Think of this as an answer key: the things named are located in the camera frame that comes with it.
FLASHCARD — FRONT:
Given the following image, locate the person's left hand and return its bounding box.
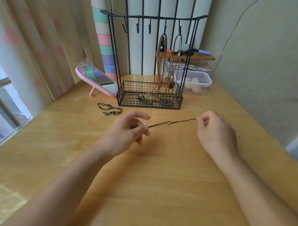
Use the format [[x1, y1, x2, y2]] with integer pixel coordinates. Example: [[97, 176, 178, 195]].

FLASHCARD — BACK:
[[98, 111, 151, 159]]

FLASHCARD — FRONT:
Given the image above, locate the person's right hand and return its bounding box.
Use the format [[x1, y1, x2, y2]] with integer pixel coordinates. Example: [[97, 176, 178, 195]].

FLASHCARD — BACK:
[[196, 111, 238, 161]]

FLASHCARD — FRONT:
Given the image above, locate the thin brown cord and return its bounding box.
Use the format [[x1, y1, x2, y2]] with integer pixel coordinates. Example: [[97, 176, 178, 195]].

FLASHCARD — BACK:
[[149, 118, 197, 128]]

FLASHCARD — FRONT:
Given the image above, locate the person's left forearm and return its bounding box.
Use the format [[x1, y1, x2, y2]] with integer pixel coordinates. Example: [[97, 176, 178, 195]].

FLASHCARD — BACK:
[[0, 144, 115, 226]]

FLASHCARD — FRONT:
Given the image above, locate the person's right forearm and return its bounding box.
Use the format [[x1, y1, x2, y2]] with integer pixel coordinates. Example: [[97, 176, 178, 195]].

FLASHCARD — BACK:
[[210, 149, 298, 226]]

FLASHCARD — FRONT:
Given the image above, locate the clear plastic lidded container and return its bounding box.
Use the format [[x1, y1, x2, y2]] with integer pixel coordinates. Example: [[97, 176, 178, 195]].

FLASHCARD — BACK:
[[173, 70, 213, 96]]

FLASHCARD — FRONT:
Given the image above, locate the small wooden shelf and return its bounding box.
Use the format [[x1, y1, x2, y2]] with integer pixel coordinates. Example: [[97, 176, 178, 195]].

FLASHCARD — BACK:
[[155, 51, 215, 76]]

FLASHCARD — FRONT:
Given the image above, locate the pink framed table mirror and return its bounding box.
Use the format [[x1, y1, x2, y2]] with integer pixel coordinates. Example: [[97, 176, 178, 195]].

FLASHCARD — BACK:
[[75, 61, 119, 97]]

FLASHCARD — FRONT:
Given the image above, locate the white panel with black bars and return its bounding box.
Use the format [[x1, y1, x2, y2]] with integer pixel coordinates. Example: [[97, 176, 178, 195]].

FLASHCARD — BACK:
[[109, 0, 213, 76]]

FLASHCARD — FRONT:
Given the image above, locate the pastel striped roll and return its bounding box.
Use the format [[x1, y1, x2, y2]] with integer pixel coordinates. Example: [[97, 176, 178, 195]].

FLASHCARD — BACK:
[[92, 7, 118, 81]]

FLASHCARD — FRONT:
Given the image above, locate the cream curtain with pink hearts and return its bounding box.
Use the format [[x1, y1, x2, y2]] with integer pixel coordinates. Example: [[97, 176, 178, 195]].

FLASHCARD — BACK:
[[0, 0, 98, 110]]

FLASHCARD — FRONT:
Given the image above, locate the black cord bracelet with charm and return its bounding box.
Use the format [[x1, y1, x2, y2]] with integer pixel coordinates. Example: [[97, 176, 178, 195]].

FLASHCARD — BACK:
[[97, 103, 123, 116]]

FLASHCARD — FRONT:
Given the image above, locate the black wire hook rack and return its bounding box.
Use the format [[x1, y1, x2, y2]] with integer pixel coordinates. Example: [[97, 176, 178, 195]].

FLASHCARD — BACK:
[[100, 10, 209, 110]]

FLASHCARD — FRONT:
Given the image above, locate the brown cord necklace with pendant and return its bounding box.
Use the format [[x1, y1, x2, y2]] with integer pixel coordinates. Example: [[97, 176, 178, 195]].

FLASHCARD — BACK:
[[168, 34, 183, 90]]

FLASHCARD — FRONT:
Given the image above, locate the makeup brush with purple handle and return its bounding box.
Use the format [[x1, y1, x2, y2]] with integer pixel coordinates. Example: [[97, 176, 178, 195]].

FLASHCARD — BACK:
[[181, 44, 211, 56]]

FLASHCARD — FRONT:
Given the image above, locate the window frame with metal rail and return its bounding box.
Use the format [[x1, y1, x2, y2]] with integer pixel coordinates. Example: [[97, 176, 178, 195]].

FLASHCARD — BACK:
[[0, 65, 43, 146]]

